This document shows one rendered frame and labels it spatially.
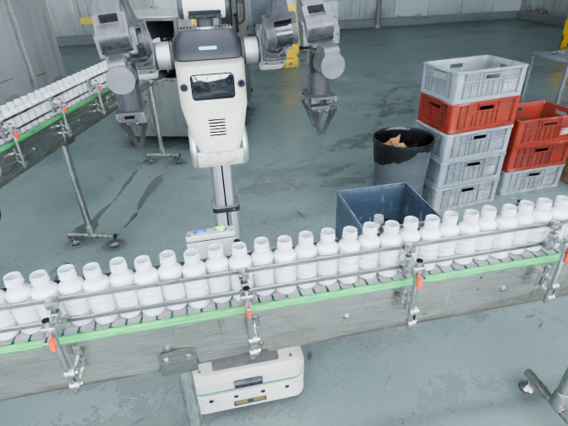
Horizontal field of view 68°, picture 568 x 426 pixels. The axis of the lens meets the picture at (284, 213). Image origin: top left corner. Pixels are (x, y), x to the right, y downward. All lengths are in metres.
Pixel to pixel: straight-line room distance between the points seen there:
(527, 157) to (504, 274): 2.67
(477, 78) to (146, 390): 2.82
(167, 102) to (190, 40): 3.34
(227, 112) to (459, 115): 2.14
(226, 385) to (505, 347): 1.47
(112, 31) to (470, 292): 1.17
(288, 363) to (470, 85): 2.26
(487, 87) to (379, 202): 1.74
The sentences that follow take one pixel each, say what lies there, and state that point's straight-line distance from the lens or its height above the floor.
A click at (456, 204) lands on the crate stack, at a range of 3.69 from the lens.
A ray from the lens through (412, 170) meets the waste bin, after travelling 3.19.
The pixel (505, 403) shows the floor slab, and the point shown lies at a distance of 2.36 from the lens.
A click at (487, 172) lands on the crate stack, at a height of 0.29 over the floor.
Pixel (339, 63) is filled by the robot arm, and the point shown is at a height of 1.58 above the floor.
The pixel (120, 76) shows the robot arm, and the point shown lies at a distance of 0.96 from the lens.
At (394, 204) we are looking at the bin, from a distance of 1.91.
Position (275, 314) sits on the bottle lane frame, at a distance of 1.17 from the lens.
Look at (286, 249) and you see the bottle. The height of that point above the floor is 1.15.
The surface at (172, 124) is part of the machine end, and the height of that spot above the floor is 0.26.
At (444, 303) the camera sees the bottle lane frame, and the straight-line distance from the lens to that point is 1.37.
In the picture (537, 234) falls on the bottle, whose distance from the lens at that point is 1.45.
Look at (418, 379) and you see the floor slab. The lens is 2.31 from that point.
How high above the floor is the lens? 1.78
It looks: 31 degrees down
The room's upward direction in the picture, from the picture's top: 2 degrees counter-clockwise
